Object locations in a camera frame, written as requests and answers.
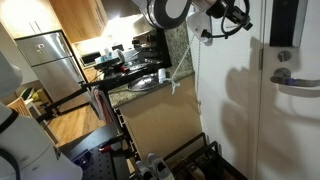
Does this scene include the silver lever door handle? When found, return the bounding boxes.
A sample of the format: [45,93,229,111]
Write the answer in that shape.
[269,67,320,88]

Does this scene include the black perforated table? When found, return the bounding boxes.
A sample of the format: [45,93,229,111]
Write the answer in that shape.
[59,123,134,180]

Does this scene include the black toaster oven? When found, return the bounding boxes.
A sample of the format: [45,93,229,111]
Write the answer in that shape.
[80,51,103,67]

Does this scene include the brown shoe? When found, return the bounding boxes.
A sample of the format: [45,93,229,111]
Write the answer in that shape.
[185,162,207,180]

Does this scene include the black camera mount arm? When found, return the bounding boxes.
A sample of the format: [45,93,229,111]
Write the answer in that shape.
[35,64,156,161]

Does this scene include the black stereo camera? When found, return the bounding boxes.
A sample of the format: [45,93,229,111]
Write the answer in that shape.
[93,58,125,71]

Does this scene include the red handled clamp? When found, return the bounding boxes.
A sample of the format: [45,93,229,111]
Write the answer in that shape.
[98,139,123,155]

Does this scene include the stainless steel fridge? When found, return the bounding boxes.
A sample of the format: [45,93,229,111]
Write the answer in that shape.
[14,30,91,113]

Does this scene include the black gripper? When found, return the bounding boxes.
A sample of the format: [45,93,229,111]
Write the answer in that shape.
[207,0,253,32]

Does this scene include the pale upper cabinet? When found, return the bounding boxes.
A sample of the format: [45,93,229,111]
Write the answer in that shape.
[0,0,63,40]

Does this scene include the black shoe rack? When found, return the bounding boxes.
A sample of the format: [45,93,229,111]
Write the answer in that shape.
[163,132,248,180]

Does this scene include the wooden upper cabinet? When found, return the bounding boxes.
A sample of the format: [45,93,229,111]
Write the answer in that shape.
[49,0,109,44]

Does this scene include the silver deadbolt thumb turn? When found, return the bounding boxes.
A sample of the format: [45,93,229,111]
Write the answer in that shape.
[277,50,292,63]

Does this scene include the silver door strike plate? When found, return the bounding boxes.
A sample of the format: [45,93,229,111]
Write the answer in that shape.
[258,48,264,71]

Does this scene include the beige base cabinet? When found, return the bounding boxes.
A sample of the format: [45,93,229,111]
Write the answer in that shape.
[114,74,203,168]

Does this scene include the granite countertop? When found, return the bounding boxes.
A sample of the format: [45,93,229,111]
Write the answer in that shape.
[108,68,196,108]

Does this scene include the pink towel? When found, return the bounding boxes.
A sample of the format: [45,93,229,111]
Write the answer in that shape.
[90,86,116,125]

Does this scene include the blue grey sneaker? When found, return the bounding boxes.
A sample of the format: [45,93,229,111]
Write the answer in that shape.
[147,152,175,180]
[134,159,155,180]

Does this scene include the small white bottle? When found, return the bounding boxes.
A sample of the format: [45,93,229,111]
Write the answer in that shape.
[157,68,168,85]

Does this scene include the white wall phone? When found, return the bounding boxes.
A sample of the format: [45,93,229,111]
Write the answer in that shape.
[186,11,213,46]

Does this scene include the black coffee machine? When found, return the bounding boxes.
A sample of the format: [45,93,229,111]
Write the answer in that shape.
[131,27,173,70]

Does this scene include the white door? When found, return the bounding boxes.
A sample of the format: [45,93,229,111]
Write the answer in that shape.
[254,0,320,180]

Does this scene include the white coiled phone cord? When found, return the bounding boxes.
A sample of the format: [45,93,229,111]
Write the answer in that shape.
[170,33,203,114]

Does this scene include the black digital door lock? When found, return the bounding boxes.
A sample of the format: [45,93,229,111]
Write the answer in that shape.
[269,0,308,48]

